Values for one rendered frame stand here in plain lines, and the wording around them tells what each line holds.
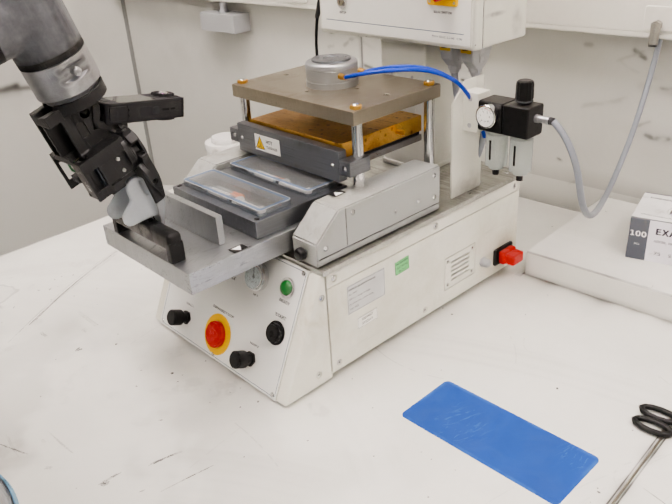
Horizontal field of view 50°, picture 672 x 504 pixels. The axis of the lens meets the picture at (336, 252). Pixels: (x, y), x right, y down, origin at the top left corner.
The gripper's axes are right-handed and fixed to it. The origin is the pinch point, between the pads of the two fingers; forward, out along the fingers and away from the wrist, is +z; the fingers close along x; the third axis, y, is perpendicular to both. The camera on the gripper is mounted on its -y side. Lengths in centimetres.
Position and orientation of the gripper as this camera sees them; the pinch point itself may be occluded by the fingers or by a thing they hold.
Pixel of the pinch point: (160, 214)
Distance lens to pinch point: 96.5
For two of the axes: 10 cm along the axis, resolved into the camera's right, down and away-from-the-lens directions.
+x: 7.3, 2.8, -6.3
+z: 2.6, 7.3, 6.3
